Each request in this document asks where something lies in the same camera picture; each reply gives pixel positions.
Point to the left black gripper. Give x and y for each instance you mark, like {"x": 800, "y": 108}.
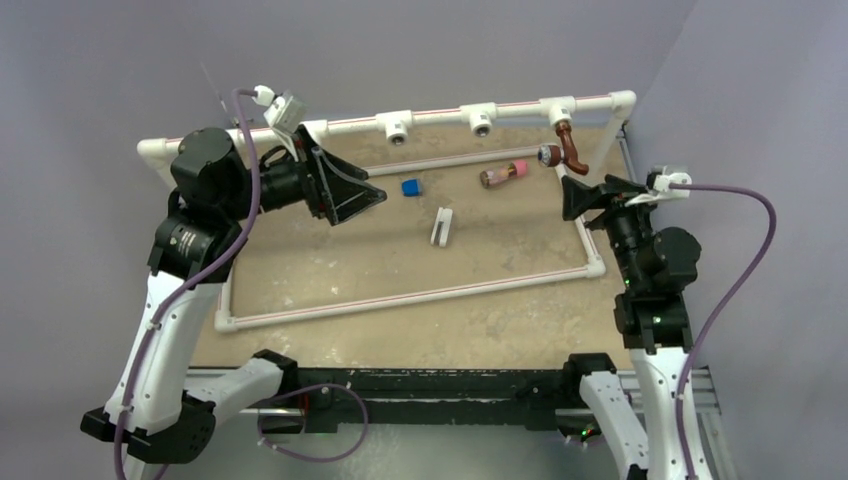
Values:
{"x": 337, "y": 189}

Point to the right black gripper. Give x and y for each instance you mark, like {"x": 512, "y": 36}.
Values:
{"x": 579, "y": 198}

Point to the brown faucet with blue cap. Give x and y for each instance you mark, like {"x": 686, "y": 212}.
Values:
{"x": 564, "y": 153}

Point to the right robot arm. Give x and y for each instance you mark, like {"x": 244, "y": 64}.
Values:
{"x": 663, "y": 440}

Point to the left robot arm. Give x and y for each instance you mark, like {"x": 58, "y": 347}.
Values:
{"x": 152, "y": 416}

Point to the blue paperclip box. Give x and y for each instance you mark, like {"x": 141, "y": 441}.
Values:
{"x": 412, "y": 188}

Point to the pink capped clip jar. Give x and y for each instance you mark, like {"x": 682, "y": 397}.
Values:
{"x": 494, "y": 178}

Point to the white staple box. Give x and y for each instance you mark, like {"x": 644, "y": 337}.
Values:
{"x": 441, "y": 228}

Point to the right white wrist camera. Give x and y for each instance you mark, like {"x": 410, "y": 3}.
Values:
{"x": 664, "y": 183}

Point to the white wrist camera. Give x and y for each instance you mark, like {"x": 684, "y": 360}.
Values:
{"x": 664, "y": 183}
{"x": 283, "y": 113}

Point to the white PVC pipe frame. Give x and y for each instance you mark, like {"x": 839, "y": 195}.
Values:
{"x": 157, "y": 151}

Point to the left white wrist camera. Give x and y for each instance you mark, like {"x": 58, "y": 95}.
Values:
{"x": 283, "y": 113}

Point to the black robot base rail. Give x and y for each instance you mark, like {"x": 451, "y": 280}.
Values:
{"x": 535, "y": 399}

